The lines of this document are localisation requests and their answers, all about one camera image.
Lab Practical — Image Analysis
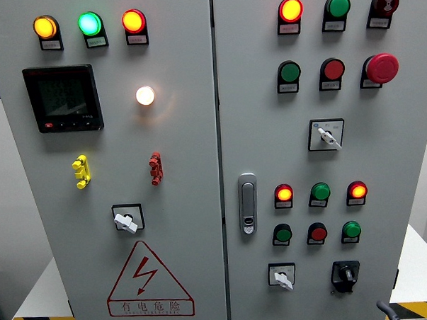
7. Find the large green round lamp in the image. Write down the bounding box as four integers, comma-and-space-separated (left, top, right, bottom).
320, 0, 353, 33

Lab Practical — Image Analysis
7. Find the small yellow handle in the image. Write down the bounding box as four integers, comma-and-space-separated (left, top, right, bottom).
71, 154, 92, 190

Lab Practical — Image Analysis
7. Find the small red round lamp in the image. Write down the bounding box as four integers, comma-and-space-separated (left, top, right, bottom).
273, 183, 295, 210
345, 180, 369, 207

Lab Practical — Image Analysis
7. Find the yellow round lamp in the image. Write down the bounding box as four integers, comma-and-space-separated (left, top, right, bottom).
32, 13, 65, 52

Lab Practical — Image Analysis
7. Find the black display meter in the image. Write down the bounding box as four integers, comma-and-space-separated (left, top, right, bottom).
21, 63, 105, 135

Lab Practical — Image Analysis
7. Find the dark red buzzer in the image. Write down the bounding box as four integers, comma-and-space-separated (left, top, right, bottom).
365, 0, 402, 30

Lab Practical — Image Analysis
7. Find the silver door lock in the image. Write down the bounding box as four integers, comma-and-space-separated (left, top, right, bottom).
237, 171, 260, 236

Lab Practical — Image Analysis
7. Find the bright green round lamp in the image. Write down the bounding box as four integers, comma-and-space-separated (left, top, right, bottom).
77, 10, 110, 50

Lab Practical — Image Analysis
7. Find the small green illuminated push button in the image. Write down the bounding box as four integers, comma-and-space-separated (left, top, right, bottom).
340, 220, 363, 244

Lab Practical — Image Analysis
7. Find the pale grey cabinet door with display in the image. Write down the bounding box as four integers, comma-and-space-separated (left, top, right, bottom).
0, 0, 229, 320

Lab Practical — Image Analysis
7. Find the turn switch broad white handle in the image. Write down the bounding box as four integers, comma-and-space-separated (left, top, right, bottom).
110, 202, 146, 236

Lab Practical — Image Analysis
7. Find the large green push button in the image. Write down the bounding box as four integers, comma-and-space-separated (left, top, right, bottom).
276, 59, 303, 95

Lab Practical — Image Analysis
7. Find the large red push button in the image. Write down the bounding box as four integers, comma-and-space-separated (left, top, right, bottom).
317, 57, 347, 92

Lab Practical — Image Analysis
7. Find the white round lamp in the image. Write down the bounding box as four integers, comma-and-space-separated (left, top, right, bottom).
135, 85, 156, 107

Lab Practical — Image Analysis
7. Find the turn switch slim white handle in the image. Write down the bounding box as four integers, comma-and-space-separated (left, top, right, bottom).
306, 118, 346, 153

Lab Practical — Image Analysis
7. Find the small turn switch white handle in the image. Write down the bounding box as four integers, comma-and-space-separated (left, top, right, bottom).
267, 262, 298, 292

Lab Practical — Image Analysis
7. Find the large red stop button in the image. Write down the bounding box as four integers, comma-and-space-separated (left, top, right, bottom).
358, 52, 401, 90

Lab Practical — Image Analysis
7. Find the red warning triangle sticker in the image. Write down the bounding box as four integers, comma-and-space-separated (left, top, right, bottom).
103, 237, 196, 320

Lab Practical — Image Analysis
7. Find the small red push button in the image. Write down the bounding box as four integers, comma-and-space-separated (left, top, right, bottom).
306, 222, 329, 246

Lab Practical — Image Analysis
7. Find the red lamp beside green lamp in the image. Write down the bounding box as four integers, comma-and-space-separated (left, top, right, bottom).
120, 8, 150, 47

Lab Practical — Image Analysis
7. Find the small green round lamp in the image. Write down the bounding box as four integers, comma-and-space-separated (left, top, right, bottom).
307, 181, 333, 209

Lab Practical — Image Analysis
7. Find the small red handle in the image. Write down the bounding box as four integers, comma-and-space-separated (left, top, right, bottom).
148, 151, 164, 187

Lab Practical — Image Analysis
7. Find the large red round lamp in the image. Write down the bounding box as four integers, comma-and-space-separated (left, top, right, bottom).
275, 0, 306, 36

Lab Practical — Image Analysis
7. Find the turn switch black knob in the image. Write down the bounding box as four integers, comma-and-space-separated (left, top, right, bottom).
329, 260, 363, 296

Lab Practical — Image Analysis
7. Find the pale grey cabinet door with lock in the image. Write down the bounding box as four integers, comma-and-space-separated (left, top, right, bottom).
212, 0, 427, 320

